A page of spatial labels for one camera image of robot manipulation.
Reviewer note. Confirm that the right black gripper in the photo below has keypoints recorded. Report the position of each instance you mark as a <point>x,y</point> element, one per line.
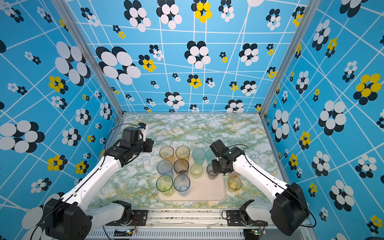
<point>216,170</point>

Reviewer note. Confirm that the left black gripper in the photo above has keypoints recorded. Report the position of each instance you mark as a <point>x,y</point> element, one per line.
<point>149,143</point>

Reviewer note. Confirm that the teal dotted glass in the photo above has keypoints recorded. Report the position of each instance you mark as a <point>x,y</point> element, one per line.
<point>199,156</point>
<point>210,156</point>

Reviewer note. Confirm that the small grey glass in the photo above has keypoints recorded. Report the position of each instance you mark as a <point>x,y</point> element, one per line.
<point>211,174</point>

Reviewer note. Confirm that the small amber glass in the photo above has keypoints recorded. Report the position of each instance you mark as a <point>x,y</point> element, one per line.
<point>234,184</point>

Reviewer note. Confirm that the small light green glass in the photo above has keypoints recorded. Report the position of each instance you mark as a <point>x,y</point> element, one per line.
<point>196,170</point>

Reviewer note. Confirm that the tall amber glass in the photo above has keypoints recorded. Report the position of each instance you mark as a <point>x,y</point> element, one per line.
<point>167,152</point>

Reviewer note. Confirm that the tall grey glass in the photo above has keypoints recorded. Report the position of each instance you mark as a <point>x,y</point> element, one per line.
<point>181,167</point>

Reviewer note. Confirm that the textured blue glass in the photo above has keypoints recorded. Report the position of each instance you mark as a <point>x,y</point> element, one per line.
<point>165,167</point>

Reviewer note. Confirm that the tall yellow glass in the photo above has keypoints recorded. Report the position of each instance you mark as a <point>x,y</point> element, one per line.
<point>183,152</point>

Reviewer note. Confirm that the tall pale blue glass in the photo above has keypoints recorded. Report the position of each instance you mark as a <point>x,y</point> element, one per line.
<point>182,185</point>

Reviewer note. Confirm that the tall green glass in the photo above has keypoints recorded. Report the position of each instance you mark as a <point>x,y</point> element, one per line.
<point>165,185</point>

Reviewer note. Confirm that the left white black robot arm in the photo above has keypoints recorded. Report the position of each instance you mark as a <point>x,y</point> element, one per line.
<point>69,217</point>

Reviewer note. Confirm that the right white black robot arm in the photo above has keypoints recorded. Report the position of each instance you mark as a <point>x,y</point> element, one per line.
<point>289,207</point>

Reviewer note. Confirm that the cream plastic tray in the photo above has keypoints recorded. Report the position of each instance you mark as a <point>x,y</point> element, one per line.
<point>202,189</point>

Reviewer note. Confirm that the right green circuit board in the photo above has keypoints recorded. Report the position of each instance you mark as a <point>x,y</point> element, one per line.
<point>252,234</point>

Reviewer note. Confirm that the green circuit board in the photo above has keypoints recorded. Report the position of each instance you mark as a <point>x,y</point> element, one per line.
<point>122,233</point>
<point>252,234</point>

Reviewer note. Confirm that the left green circuit board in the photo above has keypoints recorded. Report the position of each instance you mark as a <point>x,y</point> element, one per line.
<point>122,233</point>

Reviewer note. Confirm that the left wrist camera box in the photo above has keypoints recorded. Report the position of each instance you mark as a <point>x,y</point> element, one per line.
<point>143,128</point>

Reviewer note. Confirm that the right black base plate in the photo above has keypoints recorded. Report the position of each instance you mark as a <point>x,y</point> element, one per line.
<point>237,218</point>

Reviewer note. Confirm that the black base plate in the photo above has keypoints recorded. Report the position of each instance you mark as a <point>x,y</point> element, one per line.
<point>237,218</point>
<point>139,219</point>

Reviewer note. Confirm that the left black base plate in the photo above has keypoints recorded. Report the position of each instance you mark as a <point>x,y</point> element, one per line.
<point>139,219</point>

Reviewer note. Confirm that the aluminium front rail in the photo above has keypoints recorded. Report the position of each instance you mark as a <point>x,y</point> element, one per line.
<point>191,217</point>

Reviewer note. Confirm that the left aluminium corner post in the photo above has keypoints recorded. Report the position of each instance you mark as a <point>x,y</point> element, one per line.
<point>74,29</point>

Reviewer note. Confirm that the aluminium corner post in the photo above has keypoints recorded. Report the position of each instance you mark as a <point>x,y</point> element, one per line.
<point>74,29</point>
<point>288,57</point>

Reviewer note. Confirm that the right aluminium corner post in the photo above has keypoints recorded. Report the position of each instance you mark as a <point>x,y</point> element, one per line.
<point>288,57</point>

